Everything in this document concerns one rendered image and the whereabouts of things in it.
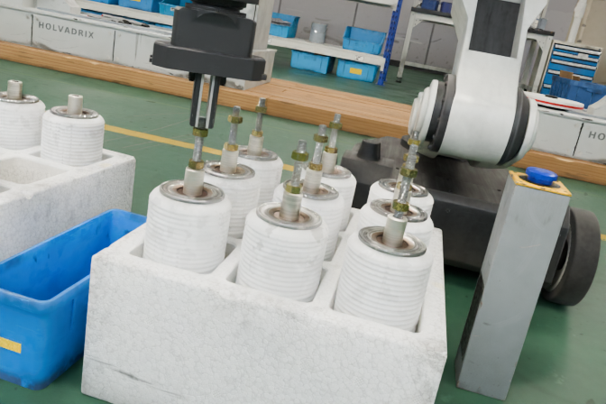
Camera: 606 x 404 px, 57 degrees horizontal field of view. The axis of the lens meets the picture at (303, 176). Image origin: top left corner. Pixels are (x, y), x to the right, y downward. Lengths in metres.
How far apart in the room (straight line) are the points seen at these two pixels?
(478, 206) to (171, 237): 0.67
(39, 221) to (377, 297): 0.49
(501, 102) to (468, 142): 0.09
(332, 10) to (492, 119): 8.15
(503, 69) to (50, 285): 0.80
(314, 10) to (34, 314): 8.60
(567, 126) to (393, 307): 2.23
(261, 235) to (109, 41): 2.49
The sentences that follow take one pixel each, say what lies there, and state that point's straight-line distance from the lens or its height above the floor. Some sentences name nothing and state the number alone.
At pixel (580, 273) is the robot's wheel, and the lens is 1.19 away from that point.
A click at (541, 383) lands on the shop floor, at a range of 0.99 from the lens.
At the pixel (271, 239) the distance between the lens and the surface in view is 0.60.
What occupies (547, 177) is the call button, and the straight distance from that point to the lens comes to 0.80.
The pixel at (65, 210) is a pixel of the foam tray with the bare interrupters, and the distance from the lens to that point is 0.91.
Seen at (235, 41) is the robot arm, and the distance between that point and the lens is 0.61.
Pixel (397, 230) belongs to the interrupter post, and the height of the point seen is 0.27.
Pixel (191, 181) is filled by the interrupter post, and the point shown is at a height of 0.27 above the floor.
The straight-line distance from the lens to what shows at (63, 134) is 0.97.
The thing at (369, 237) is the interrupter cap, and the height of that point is 0.25.
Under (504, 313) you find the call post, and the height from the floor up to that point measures 0.13.
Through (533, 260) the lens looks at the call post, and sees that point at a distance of 0.81.
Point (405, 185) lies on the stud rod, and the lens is 0.60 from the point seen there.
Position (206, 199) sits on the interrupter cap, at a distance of 0.64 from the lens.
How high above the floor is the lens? 0.47
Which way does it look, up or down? 16 degrees down
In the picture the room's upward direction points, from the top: 10 degrees clockwise
